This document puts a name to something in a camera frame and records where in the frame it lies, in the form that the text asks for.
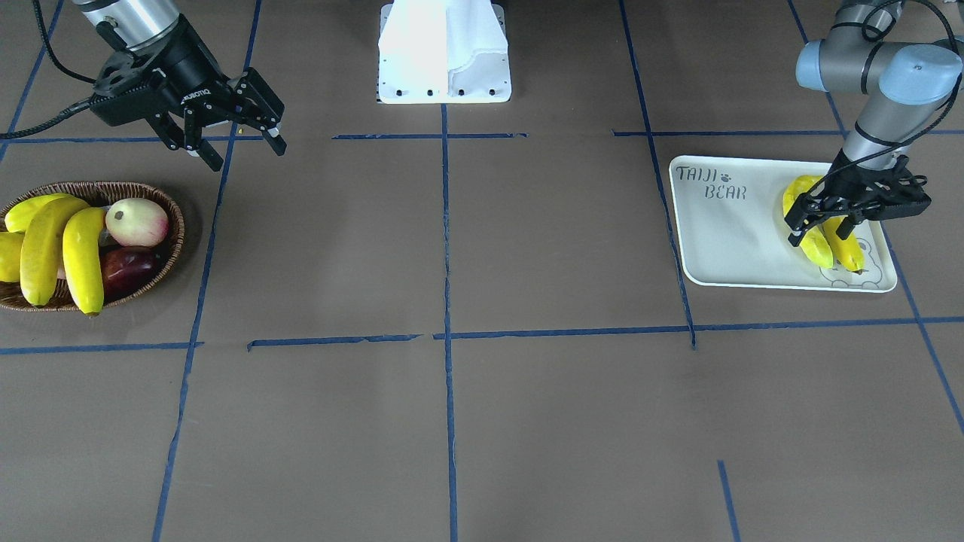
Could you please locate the yellow banana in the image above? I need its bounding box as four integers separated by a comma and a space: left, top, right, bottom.
20, 196, 90, 306
782, 175, 835, 269
822, 216, 865, 274
63, 207, 106, 316

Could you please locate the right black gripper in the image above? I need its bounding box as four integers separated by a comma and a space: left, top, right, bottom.
124, 15, 287, 172

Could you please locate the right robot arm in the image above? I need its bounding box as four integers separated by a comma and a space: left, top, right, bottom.
77, 1, 287, 172

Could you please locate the yellow lemon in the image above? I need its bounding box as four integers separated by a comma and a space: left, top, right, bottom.
0, 231, 25, 282

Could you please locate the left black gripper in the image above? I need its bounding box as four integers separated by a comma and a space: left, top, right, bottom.
784, 151, 931, 247

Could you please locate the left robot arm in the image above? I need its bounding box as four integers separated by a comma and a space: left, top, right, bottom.
785, 1, 962, 246

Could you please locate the dark red apple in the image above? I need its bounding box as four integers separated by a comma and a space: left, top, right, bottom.
101, 246, 163, 301

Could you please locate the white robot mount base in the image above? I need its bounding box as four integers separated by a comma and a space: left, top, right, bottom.
377, 1, 513, 104

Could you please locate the pale green pink apple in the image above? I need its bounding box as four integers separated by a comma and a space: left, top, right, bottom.
105, 198, 169, 248

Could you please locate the white bear tray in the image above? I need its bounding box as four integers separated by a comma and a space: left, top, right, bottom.
669, 155, 898, 293

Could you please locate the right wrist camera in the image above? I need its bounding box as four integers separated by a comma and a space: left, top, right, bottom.
89, 52, 168, 126

